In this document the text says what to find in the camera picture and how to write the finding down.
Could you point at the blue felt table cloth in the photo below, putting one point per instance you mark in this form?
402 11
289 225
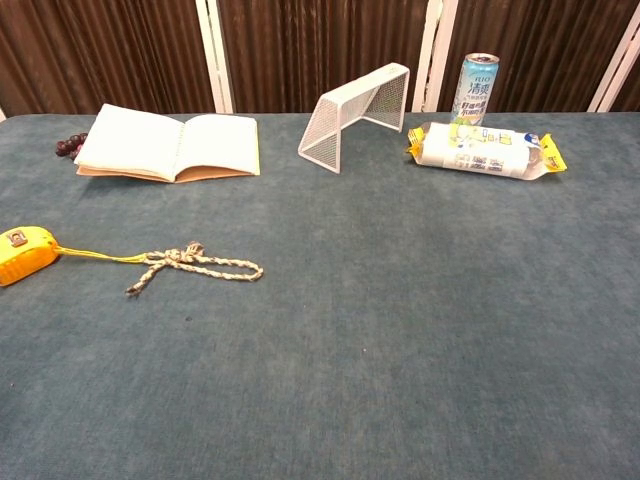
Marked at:
350 325

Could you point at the open white notebook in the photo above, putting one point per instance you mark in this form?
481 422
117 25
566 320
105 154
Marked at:
135 140

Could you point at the white yellow snack package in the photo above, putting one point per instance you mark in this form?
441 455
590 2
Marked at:
475 150

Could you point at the light blue drink can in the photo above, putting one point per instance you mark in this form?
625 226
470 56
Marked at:
472 90

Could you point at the dark purple grape bunch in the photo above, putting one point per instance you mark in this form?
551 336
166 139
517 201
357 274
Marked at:
67 146

